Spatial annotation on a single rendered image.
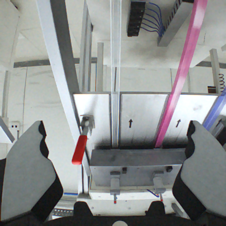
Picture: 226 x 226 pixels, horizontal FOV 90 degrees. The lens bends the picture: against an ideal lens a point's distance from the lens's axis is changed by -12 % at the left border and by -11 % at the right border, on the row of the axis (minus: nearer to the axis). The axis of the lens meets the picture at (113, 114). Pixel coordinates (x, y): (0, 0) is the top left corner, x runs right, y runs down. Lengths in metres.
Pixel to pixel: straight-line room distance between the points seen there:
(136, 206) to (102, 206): 0.12
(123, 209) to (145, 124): 0.35
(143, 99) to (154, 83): 1.87
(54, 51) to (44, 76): 2.15
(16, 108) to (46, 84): 0.66
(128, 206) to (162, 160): 0.26
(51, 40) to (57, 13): 0.04
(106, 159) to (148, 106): 0.16
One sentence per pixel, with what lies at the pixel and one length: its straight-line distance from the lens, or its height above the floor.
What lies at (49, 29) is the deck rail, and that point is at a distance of 0.21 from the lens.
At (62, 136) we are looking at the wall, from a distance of 2.09.
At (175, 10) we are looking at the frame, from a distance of 0.57.
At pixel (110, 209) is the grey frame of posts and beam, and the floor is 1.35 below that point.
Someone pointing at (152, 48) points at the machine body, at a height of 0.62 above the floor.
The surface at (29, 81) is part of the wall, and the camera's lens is 2.47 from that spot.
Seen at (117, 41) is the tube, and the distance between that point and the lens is 0.19.
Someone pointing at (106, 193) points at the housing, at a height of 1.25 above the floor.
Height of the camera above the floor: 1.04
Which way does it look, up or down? 4 degrees down
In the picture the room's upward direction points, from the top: 180 degrees counter-clockwise
